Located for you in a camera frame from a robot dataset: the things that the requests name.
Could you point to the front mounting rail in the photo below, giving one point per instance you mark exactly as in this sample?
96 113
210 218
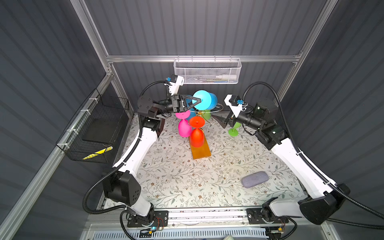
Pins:
230 223

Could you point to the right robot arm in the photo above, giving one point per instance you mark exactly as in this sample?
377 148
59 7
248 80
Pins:
321 200

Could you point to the white mesh wall basket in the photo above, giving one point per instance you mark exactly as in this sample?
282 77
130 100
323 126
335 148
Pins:
208 70

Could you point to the aluminium frame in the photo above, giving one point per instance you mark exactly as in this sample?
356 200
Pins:
57 56

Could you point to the pink wine glass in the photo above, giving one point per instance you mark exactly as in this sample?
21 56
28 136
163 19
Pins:
184 128

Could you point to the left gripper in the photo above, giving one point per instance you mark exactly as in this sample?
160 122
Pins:
178 104

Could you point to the gold wire glass rack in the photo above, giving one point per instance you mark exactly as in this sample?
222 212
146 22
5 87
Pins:
218 108

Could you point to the red wine glass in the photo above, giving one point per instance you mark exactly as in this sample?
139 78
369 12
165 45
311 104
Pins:
197 135

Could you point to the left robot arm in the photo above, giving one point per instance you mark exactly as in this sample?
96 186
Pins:
122 186

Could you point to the black wire side basket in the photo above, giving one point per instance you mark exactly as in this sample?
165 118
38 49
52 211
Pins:
97 133

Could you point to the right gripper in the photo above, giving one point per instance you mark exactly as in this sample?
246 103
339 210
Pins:
222 121

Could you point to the grey oblong case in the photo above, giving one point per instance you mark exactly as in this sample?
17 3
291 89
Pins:
254 179

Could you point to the orange wooden rack base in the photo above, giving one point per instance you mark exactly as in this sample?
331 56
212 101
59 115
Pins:
201 152

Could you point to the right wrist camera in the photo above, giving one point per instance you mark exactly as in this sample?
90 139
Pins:
236 104

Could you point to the blue wine glass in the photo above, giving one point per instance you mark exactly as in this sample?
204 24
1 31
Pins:
192 111
208 100

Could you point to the green wine glass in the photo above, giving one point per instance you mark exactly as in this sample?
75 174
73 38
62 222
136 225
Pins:
233 132
206 114

